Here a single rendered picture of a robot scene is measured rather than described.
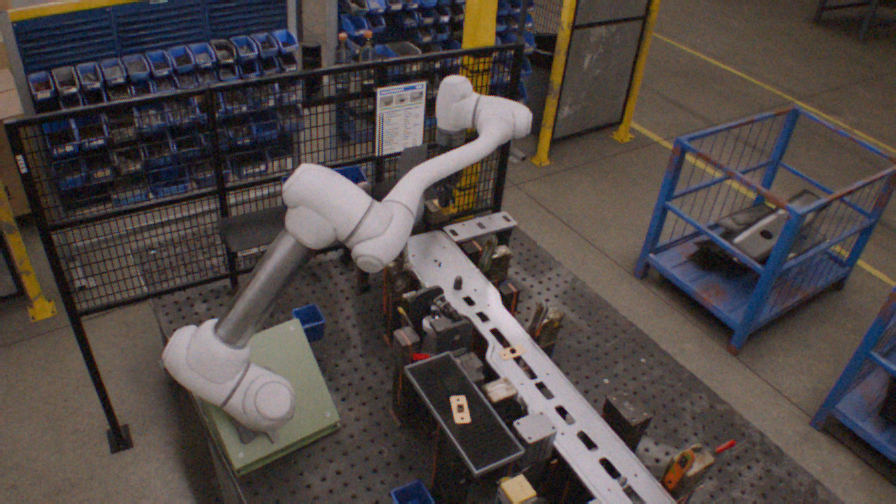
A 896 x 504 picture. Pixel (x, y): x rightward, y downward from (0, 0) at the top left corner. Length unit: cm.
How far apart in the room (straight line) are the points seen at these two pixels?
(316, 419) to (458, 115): 104
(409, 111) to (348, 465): 134
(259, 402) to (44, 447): 167
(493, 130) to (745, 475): 139
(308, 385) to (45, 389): 174
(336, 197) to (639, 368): 144
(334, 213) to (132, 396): 204
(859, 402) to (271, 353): 284
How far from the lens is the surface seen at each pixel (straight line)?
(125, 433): 328
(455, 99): 199
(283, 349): 217
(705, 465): 191
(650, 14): 539
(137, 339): 369
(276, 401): 188
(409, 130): 270
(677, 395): 256
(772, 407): 375
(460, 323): 189
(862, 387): 390
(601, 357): 259
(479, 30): 273
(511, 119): 196
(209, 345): 185
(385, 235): 162
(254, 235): 248
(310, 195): 159
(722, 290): 406
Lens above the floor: 248
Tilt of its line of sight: 37 degrees down
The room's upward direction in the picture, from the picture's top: 6 degrees clockwise
